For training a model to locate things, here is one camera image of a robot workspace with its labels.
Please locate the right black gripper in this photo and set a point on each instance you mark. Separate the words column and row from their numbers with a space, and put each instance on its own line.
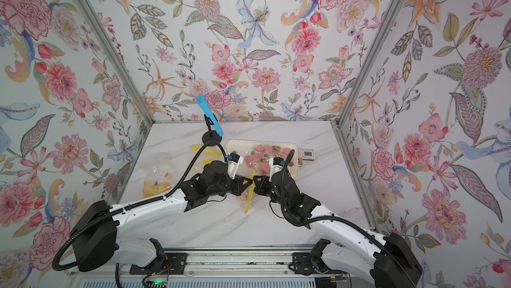
column 262, row 188

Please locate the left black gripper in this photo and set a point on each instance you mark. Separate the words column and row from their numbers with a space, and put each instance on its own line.
column 239, row 184

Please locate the ziploc bag of cookies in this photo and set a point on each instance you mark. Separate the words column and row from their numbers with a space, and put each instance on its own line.
column 247, row 199
column 207, row 156

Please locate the ziploc bag yellow duck print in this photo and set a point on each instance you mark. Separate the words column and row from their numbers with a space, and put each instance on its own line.
column 158, row 175

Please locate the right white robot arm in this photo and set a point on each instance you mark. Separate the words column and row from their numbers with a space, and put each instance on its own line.
column 342, row 232

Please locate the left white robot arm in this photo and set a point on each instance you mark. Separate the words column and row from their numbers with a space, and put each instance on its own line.
column 105, row 234

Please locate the pile of poured cookies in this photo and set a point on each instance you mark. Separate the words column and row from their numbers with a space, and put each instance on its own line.
column 257, row 155

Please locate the white rectangular tray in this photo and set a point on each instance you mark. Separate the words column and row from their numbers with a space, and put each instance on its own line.
column 238, row 146

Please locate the black microphone stand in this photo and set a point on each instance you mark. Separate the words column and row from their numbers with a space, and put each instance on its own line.
column 211, row 134

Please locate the small QR code box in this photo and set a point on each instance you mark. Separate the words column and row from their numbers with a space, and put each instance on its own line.
column 307, row 155

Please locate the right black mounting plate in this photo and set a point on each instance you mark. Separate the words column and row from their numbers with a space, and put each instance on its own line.
column 307, row 264

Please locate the black mounting plate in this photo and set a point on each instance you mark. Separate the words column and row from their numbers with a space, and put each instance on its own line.
column 172, row 264
column 307, row 264

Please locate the blue microphone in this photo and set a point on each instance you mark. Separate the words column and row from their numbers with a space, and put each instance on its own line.
column 210, row 117

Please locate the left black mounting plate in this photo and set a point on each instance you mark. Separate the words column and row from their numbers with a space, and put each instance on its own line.
column 172, row 264

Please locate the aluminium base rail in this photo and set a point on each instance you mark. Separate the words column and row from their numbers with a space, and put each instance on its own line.
column 263, row 262

